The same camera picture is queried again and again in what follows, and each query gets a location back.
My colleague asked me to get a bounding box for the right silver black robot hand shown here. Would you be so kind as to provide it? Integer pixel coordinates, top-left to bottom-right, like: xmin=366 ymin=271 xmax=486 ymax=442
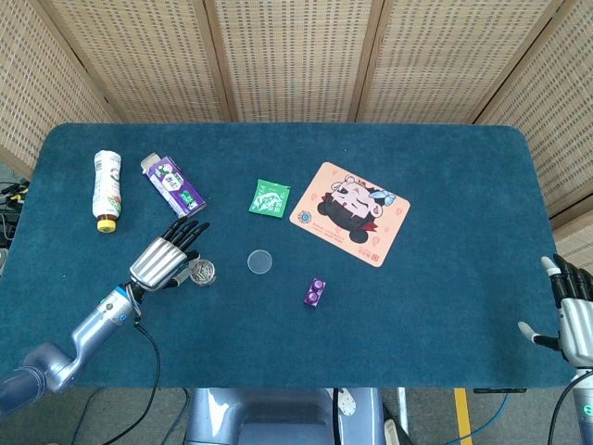
xmin=517 ymin=253 xmax=593 ymax=370

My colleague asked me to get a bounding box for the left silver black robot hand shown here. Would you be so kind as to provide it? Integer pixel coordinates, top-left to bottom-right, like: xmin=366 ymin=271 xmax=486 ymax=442
xmin=127 ymin=218 xmax=212 ymax=293

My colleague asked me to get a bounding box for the small silver round tin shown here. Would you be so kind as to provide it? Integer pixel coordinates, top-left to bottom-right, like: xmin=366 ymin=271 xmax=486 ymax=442
xmin=187 ymin=260 xmax=219 ymax=287

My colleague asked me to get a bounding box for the purple drink carton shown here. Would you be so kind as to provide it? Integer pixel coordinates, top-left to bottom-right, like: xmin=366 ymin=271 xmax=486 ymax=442
xmin=140 ymin=154 xmax=208 ymax=223

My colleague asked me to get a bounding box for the white bottle yellow cap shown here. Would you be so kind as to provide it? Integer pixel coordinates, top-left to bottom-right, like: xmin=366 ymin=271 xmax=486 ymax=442
xmin=91 ymin=148 xmax=123 ymax=233

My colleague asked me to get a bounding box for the clear round plastic lid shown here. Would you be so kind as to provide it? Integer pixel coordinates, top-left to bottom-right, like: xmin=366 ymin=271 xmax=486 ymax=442
xmin=246 ymin=248 xmax=273 ymax=275

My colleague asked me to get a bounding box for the green sachet packet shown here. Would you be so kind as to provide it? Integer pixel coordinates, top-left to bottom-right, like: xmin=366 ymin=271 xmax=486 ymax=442
xmin=247 ymin=178 xmax=292 ymax=219

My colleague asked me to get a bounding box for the blue felt table cover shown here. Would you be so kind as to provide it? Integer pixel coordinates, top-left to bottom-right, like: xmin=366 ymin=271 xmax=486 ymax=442
xmin=0 ymin=121 xmax=583 ymax=390

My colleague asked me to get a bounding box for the small purple box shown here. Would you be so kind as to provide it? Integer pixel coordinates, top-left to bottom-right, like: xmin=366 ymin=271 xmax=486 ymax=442
xmin=303 ymin=276 xmax=328 ymax=309

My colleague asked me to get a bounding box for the grey blue robot torso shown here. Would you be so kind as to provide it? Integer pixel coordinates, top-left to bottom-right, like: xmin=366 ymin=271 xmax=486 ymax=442
xmin=183 ymin=388 xmax=388 ymax=445

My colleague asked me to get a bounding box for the white table leg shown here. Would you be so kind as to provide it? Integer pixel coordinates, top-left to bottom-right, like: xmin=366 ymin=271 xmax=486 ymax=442
xmin=396 ymin=388 xmax=411 ymax=435

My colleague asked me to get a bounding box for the pink cartoon mouse pad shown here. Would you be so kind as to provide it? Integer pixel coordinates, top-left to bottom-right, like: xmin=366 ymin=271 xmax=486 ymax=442
xmin=288 ymin=160 xmax=412 ymax=269

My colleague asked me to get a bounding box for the bamboo folding screen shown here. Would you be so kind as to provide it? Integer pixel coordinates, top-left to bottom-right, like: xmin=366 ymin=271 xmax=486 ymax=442
xmin=0 ymin=0 xmax=593 ymax=261

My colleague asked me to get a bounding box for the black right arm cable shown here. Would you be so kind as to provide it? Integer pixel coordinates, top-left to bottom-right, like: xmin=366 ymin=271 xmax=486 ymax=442
xmin=548 ymin=377 xmax=580 ymax=445

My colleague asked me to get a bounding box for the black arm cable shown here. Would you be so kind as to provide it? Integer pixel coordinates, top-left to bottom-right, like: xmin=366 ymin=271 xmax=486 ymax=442
xmin=548 ymin=377 xmax=580 ymax=445
xmin=127 ymin=319 xmax=162 ymax=445

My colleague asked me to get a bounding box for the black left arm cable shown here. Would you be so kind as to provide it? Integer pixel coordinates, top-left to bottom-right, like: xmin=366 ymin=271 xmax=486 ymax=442
xmin=127 ymin=319 xmax=162 ymax=445

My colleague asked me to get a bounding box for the blue floor cable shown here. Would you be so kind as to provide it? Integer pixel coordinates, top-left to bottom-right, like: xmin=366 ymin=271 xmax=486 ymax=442
xmin=462 ymin=392 xmax=510 ymax=445

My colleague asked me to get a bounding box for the black cable bundle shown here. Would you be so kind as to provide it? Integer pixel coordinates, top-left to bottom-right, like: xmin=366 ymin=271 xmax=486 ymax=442
xmin=0 ymin=180 xmax=32 ymax=251

